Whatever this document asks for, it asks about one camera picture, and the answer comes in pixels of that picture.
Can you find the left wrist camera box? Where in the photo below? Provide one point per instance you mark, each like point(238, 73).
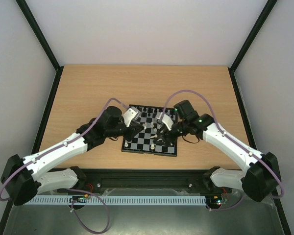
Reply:
point(130, 115)

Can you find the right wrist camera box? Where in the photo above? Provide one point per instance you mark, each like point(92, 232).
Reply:
point(165, 120)

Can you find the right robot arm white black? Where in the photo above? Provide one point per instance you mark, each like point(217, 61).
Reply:
point(232, 151)

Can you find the left black frame post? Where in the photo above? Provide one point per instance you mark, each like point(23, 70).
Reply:
point(22, 4)

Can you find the right black frame post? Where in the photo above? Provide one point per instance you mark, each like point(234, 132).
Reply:
point(267, 9)

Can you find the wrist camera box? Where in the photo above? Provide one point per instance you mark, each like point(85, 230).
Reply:
point(130, 115)
point(165, 120)

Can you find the transparent plastic sheet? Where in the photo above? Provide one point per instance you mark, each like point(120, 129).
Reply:
point(239, 217)

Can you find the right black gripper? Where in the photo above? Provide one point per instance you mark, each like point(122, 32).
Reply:
point(167, 132)

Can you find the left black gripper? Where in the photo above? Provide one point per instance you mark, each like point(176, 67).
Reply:
point(134, 126)

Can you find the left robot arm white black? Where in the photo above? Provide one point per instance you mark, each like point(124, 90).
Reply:
point(54, 159)

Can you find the black frame post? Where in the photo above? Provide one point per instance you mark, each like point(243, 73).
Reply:
point(22, 4)
point(267, 9)

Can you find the grey slotted cable duct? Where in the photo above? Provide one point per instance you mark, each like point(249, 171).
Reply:
point(119, 200)

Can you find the black white chess board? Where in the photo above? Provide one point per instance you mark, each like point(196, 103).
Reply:
point(141, 142)

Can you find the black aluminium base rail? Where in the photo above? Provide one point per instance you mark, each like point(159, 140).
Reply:
point(98, 181)

